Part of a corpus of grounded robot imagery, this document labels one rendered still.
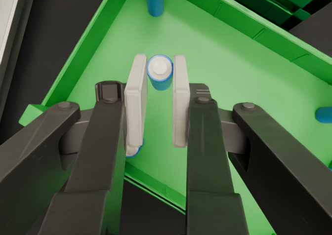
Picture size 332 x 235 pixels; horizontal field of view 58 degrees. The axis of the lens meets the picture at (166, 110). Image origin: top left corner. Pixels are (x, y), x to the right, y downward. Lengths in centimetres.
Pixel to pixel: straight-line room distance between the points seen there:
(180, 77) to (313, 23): 63
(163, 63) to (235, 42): 17
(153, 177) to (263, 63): 18
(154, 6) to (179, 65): 16
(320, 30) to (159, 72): 60
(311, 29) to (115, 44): 51
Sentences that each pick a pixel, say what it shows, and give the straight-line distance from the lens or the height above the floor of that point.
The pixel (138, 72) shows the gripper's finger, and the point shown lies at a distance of 16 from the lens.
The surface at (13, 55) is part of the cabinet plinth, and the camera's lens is 73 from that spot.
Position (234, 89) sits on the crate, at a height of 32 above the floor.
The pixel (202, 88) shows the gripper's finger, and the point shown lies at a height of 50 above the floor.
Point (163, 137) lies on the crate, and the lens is 34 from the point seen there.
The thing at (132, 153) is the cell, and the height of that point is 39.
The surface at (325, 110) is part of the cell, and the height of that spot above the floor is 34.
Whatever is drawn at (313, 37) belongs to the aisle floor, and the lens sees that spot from 76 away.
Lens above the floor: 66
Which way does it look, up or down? 89 degrees down
